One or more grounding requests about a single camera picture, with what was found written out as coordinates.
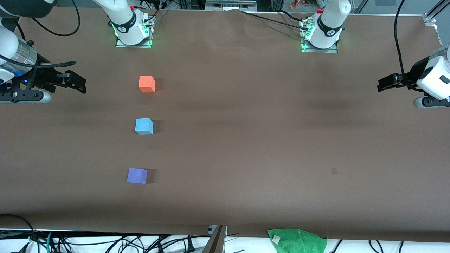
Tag brown table cover sheet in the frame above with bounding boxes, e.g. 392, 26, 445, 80
0, 6, 450, 243

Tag orange foam block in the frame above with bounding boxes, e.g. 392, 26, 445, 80
139, 76, 156, 93

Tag grey metal post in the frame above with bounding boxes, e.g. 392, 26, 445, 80
201, 225, 228, 253

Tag black base power cable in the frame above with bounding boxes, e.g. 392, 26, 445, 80
240, 10, 310, 31

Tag purple foam block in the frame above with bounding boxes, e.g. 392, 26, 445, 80
127, 168, 148, 184

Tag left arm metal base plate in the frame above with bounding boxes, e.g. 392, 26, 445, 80
300, 19, 339, 54

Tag green cloth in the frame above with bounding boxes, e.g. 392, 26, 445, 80
268, 228, 328, 253

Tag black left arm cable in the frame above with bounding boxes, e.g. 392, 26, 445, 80
393, 0, 422, 92

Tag blue foam block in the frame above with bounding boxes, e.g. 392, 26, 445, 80
135, 118, 154, 135

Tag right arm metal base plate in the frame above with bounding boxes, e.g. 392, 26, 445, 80
115, 16, 153, 48

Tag aluminium frame profile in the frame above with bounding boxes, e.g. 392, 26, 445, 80
424, 0, 450, 26

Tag aluminium frame bar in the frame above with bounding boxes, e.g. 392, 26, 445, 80
205, 0, 258, 11

